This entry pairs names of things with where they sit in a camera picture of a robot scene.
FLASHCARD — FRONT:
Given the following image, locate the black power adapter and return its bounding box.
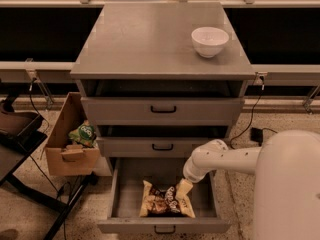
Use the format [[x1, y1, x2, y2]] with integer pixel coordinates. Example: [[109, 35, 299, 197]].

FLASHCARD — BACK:
[[250, 127, 263, 144]]

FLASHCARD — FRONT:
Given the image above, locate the black cable at left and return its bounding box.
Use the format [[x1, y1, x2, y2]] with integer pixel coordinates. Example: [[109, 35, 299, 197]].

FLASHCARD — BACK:
[[27, 77, 73, 240]]

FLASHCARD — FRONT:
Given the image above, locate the grey wall rail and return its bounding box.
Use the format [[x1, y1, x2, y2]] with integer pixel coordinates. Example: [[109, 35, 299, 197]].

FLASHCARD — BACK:
[[0, 62, 320, 86]]

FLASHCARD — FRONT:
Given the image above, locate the cardboard box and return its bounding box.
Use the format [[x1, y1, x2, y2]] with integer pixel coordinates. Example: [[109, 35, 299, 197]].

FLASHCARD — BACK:
[[45, 92, 100, 176]]

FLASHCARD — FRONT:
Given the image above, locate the green snack bag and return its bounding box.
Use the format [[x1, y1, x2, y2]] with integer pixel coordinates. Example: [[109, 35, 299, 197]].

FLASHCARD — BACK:
[[68, 120, 96, 148]]

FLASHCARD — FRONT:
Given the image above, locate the black floor cable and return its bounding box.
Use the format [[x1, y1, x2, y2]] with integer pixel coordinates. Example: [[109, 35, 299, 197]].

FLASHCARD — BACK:
[[229, 75, 278, 151]]

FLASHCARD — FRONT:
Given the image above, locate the grey open bottom drawer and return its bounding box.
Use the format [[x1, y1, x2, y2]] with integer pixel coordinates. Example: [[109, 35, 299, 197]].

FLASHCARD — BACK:
[[98, 158, 230, 235]]

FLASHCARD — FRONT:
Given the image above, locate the grey drawer cabinet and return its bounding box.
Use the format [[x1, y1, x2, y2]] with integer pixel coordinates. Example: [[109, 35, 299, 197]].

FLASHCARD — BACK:
[[69, 1, 257, 176]]

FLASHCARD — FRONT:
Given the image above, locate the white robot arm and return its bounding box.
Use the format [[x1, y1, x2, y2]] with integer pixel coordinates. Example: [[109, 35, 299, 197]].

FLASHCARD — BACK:
[[183, 130, 320, 240]]

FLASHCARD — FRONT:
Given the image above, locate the grey middle drawer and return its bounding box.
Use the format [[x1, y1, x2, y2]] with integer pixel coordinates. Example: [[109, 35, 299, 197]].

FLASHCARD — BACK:
[[96, 136, 230, 159]]

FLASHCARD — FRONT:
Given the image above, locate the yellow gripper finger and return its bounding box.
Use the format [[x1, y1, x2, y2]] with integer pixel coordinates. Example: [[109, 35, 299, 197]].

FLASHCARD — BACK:
[[176, 179, 193, 199]]

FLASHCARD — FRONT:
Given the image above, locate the grey top drawer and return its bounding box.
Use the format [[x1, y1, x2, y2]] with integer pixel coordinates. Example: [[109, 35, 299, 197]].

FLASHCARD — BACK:
[[81, 97, 244, 126]]

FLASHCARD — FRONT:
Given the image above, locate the black rolling stand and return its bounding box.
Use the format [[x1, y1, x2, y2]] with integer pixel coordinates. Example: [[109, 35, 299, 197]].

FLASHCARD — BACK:
[[0, 95, 97, 240]]

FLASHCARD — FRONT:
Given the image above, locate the white ceramic bowl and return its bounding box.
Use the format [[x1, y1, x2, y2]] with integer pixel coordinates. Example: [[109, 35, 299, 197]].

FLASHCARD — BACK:
[[191, 27, 229, 58]]

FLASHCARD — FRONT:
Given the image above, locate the brown chip bag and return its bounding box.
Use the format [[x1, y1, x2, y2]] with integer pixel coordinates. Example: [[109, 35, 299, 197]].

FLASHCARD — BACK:
[[139, 181, 195, 218]]

